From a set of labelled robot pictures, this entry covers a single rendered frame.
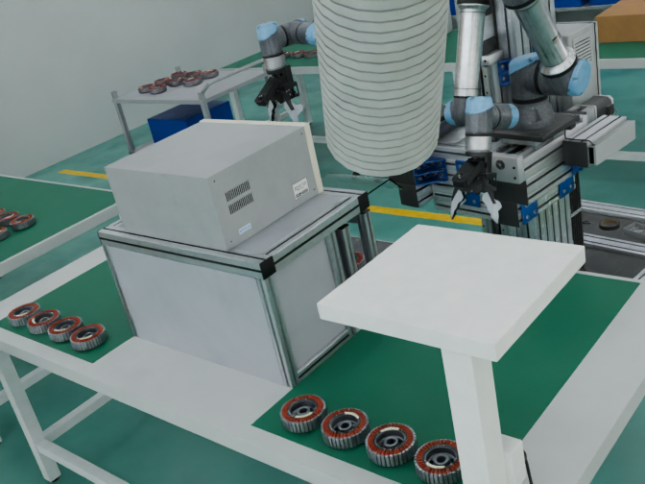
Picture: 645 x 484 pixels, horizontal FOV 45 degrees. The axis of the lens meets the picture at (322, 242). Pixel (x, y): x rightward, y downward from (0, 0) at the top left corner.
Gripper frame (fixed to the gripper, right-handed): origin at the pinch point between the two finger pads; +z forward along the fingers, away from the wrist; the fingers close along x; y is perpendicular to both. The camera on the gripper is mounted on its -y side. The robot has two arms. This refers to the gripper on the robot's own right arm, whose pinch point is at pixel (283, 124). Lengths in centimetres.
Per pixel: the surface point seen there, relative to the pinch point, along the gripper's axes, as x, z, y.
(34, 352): 15, 40, -106
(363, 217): -68, 11, -31
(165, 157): -33, -17, -66
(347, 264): -69, 21, -41
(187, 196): -52, -11, -74
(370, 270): -116, -5, -75
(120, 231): -16, 4, -79
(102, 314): 16, 40, -81
